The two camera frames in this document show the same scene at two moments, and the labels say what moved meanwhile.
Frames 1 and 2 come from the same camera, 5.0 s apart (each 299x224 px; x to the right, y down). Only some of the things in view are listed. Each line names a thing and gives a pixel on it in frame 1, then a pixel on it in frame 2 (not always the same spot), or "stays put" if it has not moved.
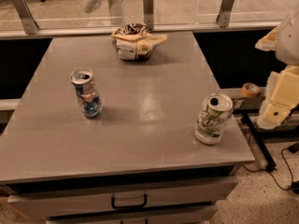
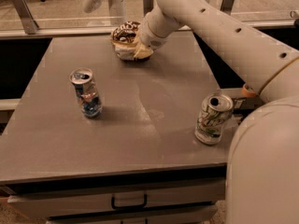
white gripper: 289,42 -> 149,36
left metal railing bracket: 24,12 stays put
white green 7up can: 213,114 stays put
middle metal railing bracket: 149,7 stays put
